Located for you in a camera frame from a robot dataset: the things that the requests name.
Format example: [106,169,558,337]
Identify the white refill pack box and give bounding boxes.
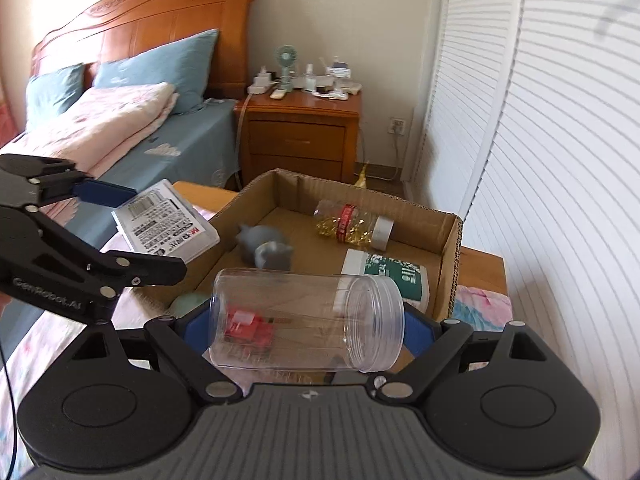
[112,179,220,263]

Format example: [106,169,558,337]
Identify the clear plastic jar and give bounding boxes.
[208,269,405,373]

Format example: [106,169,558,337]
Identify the red toy car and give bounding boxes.
[224,309,274,349]

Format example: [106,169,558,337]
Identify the white medicine bottle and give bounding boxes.
[342,249,431,313]

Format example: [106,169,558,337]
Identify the pink folded quilt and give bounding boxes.
[1,82,179,178]

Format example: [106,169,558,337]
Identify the blue pillow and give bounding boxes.
[93,29,219,114]
[25,64,85,122]

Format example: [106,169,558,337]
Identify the blue bed sheet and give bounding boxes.
[1,99,240,358]

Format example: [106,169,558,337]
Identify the grey toy animal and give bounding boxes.
[235,224,293,272]

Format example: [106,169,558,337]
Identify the clear bottle yellow capsules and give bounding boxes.
[314,200,394,252]

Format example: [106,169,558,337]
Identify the brown cardboard box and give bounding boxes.
[144,167,464,326]

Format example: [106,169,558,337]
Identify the wooden bed headboard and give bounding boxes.
[30,0,254,99]

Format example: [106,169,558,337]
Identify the white power strip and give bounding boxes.
[247,66,277,96]

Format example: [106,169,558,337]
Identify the wooden nightstand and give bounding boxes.
[234,91,362,184]

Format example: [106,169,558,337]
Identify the small green desk fan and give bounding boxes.
[276,44,297,92]

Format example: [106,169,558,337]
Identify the white louvered closet doors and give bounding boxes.
[409,0,639,479]

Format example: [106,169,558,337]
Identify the small clear spray bottle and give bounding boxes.
[304,63,317,93]

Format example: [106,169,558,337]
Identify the white wall socket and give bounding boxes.
[388,118,406,136]

